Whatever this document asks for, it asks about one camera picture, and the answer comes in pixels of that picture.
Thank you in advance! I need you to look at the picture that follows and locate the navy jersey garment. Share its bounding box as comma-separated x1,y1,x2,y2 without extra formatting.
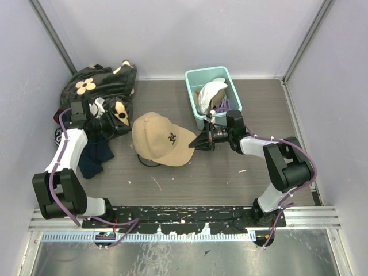
53,108,115,181

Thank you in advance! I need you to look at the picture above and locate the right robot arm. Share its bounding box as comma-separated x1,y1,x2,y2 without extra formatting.
189,110,317,227

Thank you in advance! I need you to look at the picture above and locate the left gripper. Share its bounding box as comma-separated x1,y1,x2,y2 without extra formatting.
89,109,132,140

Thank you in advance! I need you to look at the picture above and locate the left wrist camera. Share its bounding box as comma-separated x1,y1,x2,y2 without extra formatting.
89,97,106,119

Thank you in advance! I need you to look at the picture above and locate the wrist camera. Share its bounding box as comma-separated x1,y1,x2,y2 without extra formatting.
205,109,216,124
89,97,106,119

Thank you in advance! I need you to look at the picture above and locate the white cap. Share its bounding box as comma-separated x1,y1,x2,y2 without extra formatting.
194,78,228,115

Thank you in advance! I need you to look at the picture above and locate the purple cap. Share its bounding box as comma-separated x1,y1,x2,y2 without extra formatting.
213,97,231,113

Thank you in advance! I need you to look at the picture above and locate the tan cap black logo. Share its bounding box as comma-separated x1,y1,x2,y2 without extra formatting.
132,112,196,167

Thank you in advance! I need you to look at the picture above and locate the aluminium front rail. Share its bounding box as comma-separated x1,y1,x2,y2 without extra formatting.
28,206,342,231

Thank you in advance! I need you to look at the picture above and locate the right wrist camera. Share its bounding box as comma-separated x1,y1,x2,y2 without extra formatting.
205,109,216,124

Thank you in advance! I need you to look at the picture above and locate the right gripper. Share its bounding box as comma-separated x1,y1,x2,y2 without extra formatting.
189,122,233,151

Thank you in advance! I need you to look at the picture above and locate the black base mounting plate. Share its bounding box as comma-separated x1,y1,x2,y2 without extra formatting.
82,205,287,234

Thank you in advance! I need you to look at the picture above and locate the black floral fleece blanket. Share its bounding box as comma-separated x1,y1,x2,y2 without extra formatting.
60,60,137,126

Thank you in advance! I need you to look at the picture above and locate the teal plastic bin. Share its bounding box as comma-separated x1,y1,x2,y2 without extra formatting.
185,66,243,130

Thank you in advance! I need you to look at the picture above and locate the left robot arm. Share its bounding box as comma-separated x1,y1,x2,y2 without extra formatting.
32,99,131,228

